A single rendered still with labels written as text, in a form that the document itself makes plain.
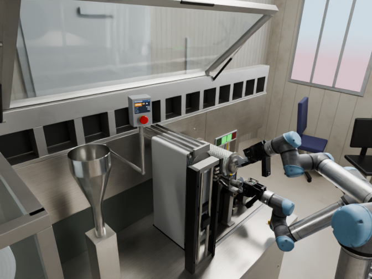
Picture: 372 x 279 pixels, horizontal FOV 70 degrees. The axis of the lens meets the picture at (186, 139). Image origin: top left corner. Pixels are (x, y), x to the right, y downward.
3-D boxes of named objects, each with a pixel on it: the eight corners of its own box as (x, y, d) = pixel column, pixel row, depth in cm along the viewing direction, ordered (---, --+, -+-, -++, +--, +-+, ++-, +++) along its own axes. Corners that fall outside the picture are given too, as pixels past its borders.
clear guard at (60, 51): (16, -11, 55) (16, -12, 55) (6, 106, 92) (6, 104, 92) (270, 11, 123) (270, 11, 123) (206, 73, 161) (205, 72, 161)
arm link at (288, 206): (287, 221, 130) (289, 206, 127) (266, 210, 137) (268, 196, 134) (293, 213, 135) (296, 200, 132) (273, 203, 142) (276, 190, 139)
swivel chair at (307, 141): (330, 174, 381) (349, 106, 340) (308, 186, 350) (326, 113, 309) (293, 158, 424) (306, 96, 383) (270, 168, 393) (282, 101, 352)
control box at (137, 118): (134, 129, 90) (133, 100, 86) (129, 123, 95) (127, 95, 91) (154, 125, 93) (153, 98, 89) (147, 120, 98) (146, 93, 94)
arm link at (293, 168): (316, 172, 111) (308, 148, 115) (292, 174, 109) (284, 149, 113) (305, 177, 118) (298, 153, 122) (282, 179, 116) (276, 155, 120)
